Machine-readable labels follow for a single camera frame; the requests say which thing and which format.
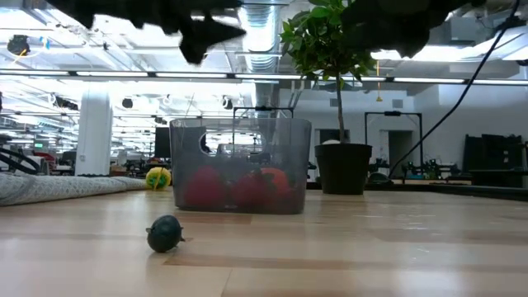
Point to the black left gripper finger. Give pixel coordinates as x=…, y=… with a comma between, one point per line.
x=191, y=51
x=214, y=31

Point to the black aluminium table frame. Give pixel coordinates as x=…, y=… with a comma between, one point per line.
x=474, y=191

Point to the black storage cabinet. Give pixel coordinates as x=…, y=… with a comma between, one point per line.
x=495, y=152

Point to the black plant pot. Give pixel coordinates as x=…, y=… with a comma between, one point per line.
x=342, y=169

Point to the white building column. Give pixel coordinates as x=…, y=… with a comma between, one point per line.
x=95, y=132

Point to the black background monitor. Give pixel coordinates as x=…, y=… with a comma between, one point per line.
x=162, y=142

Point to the red toy tomato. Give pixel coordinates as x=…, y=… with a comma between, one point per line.
x=205, y=189

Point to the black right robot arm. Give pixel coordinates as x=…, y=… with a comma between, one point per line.
x=392, y=20

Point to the grey rolled towel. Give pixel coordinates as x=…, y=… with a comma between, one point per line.
x=62, y=187

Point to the green leafy plant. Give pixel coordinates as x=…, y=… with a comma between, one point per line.
x=321, y=41

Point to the yellow toy bell pepper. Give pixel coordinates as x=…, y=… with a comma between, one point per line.
x=158, y=178

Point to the black metal frame stand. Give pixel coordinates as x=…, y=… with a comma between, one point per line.
x=264, y=109
x=392, y=113

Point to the grey translucent plastic container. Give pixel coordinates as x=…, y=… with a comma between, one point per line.
x=239, y=140

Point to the dark toy blueberry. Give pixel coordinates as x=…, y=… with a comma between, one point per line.
x=165, y=233

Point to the silver ventilation duct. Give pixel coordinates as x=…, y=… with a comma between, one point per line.
x=264, y=45

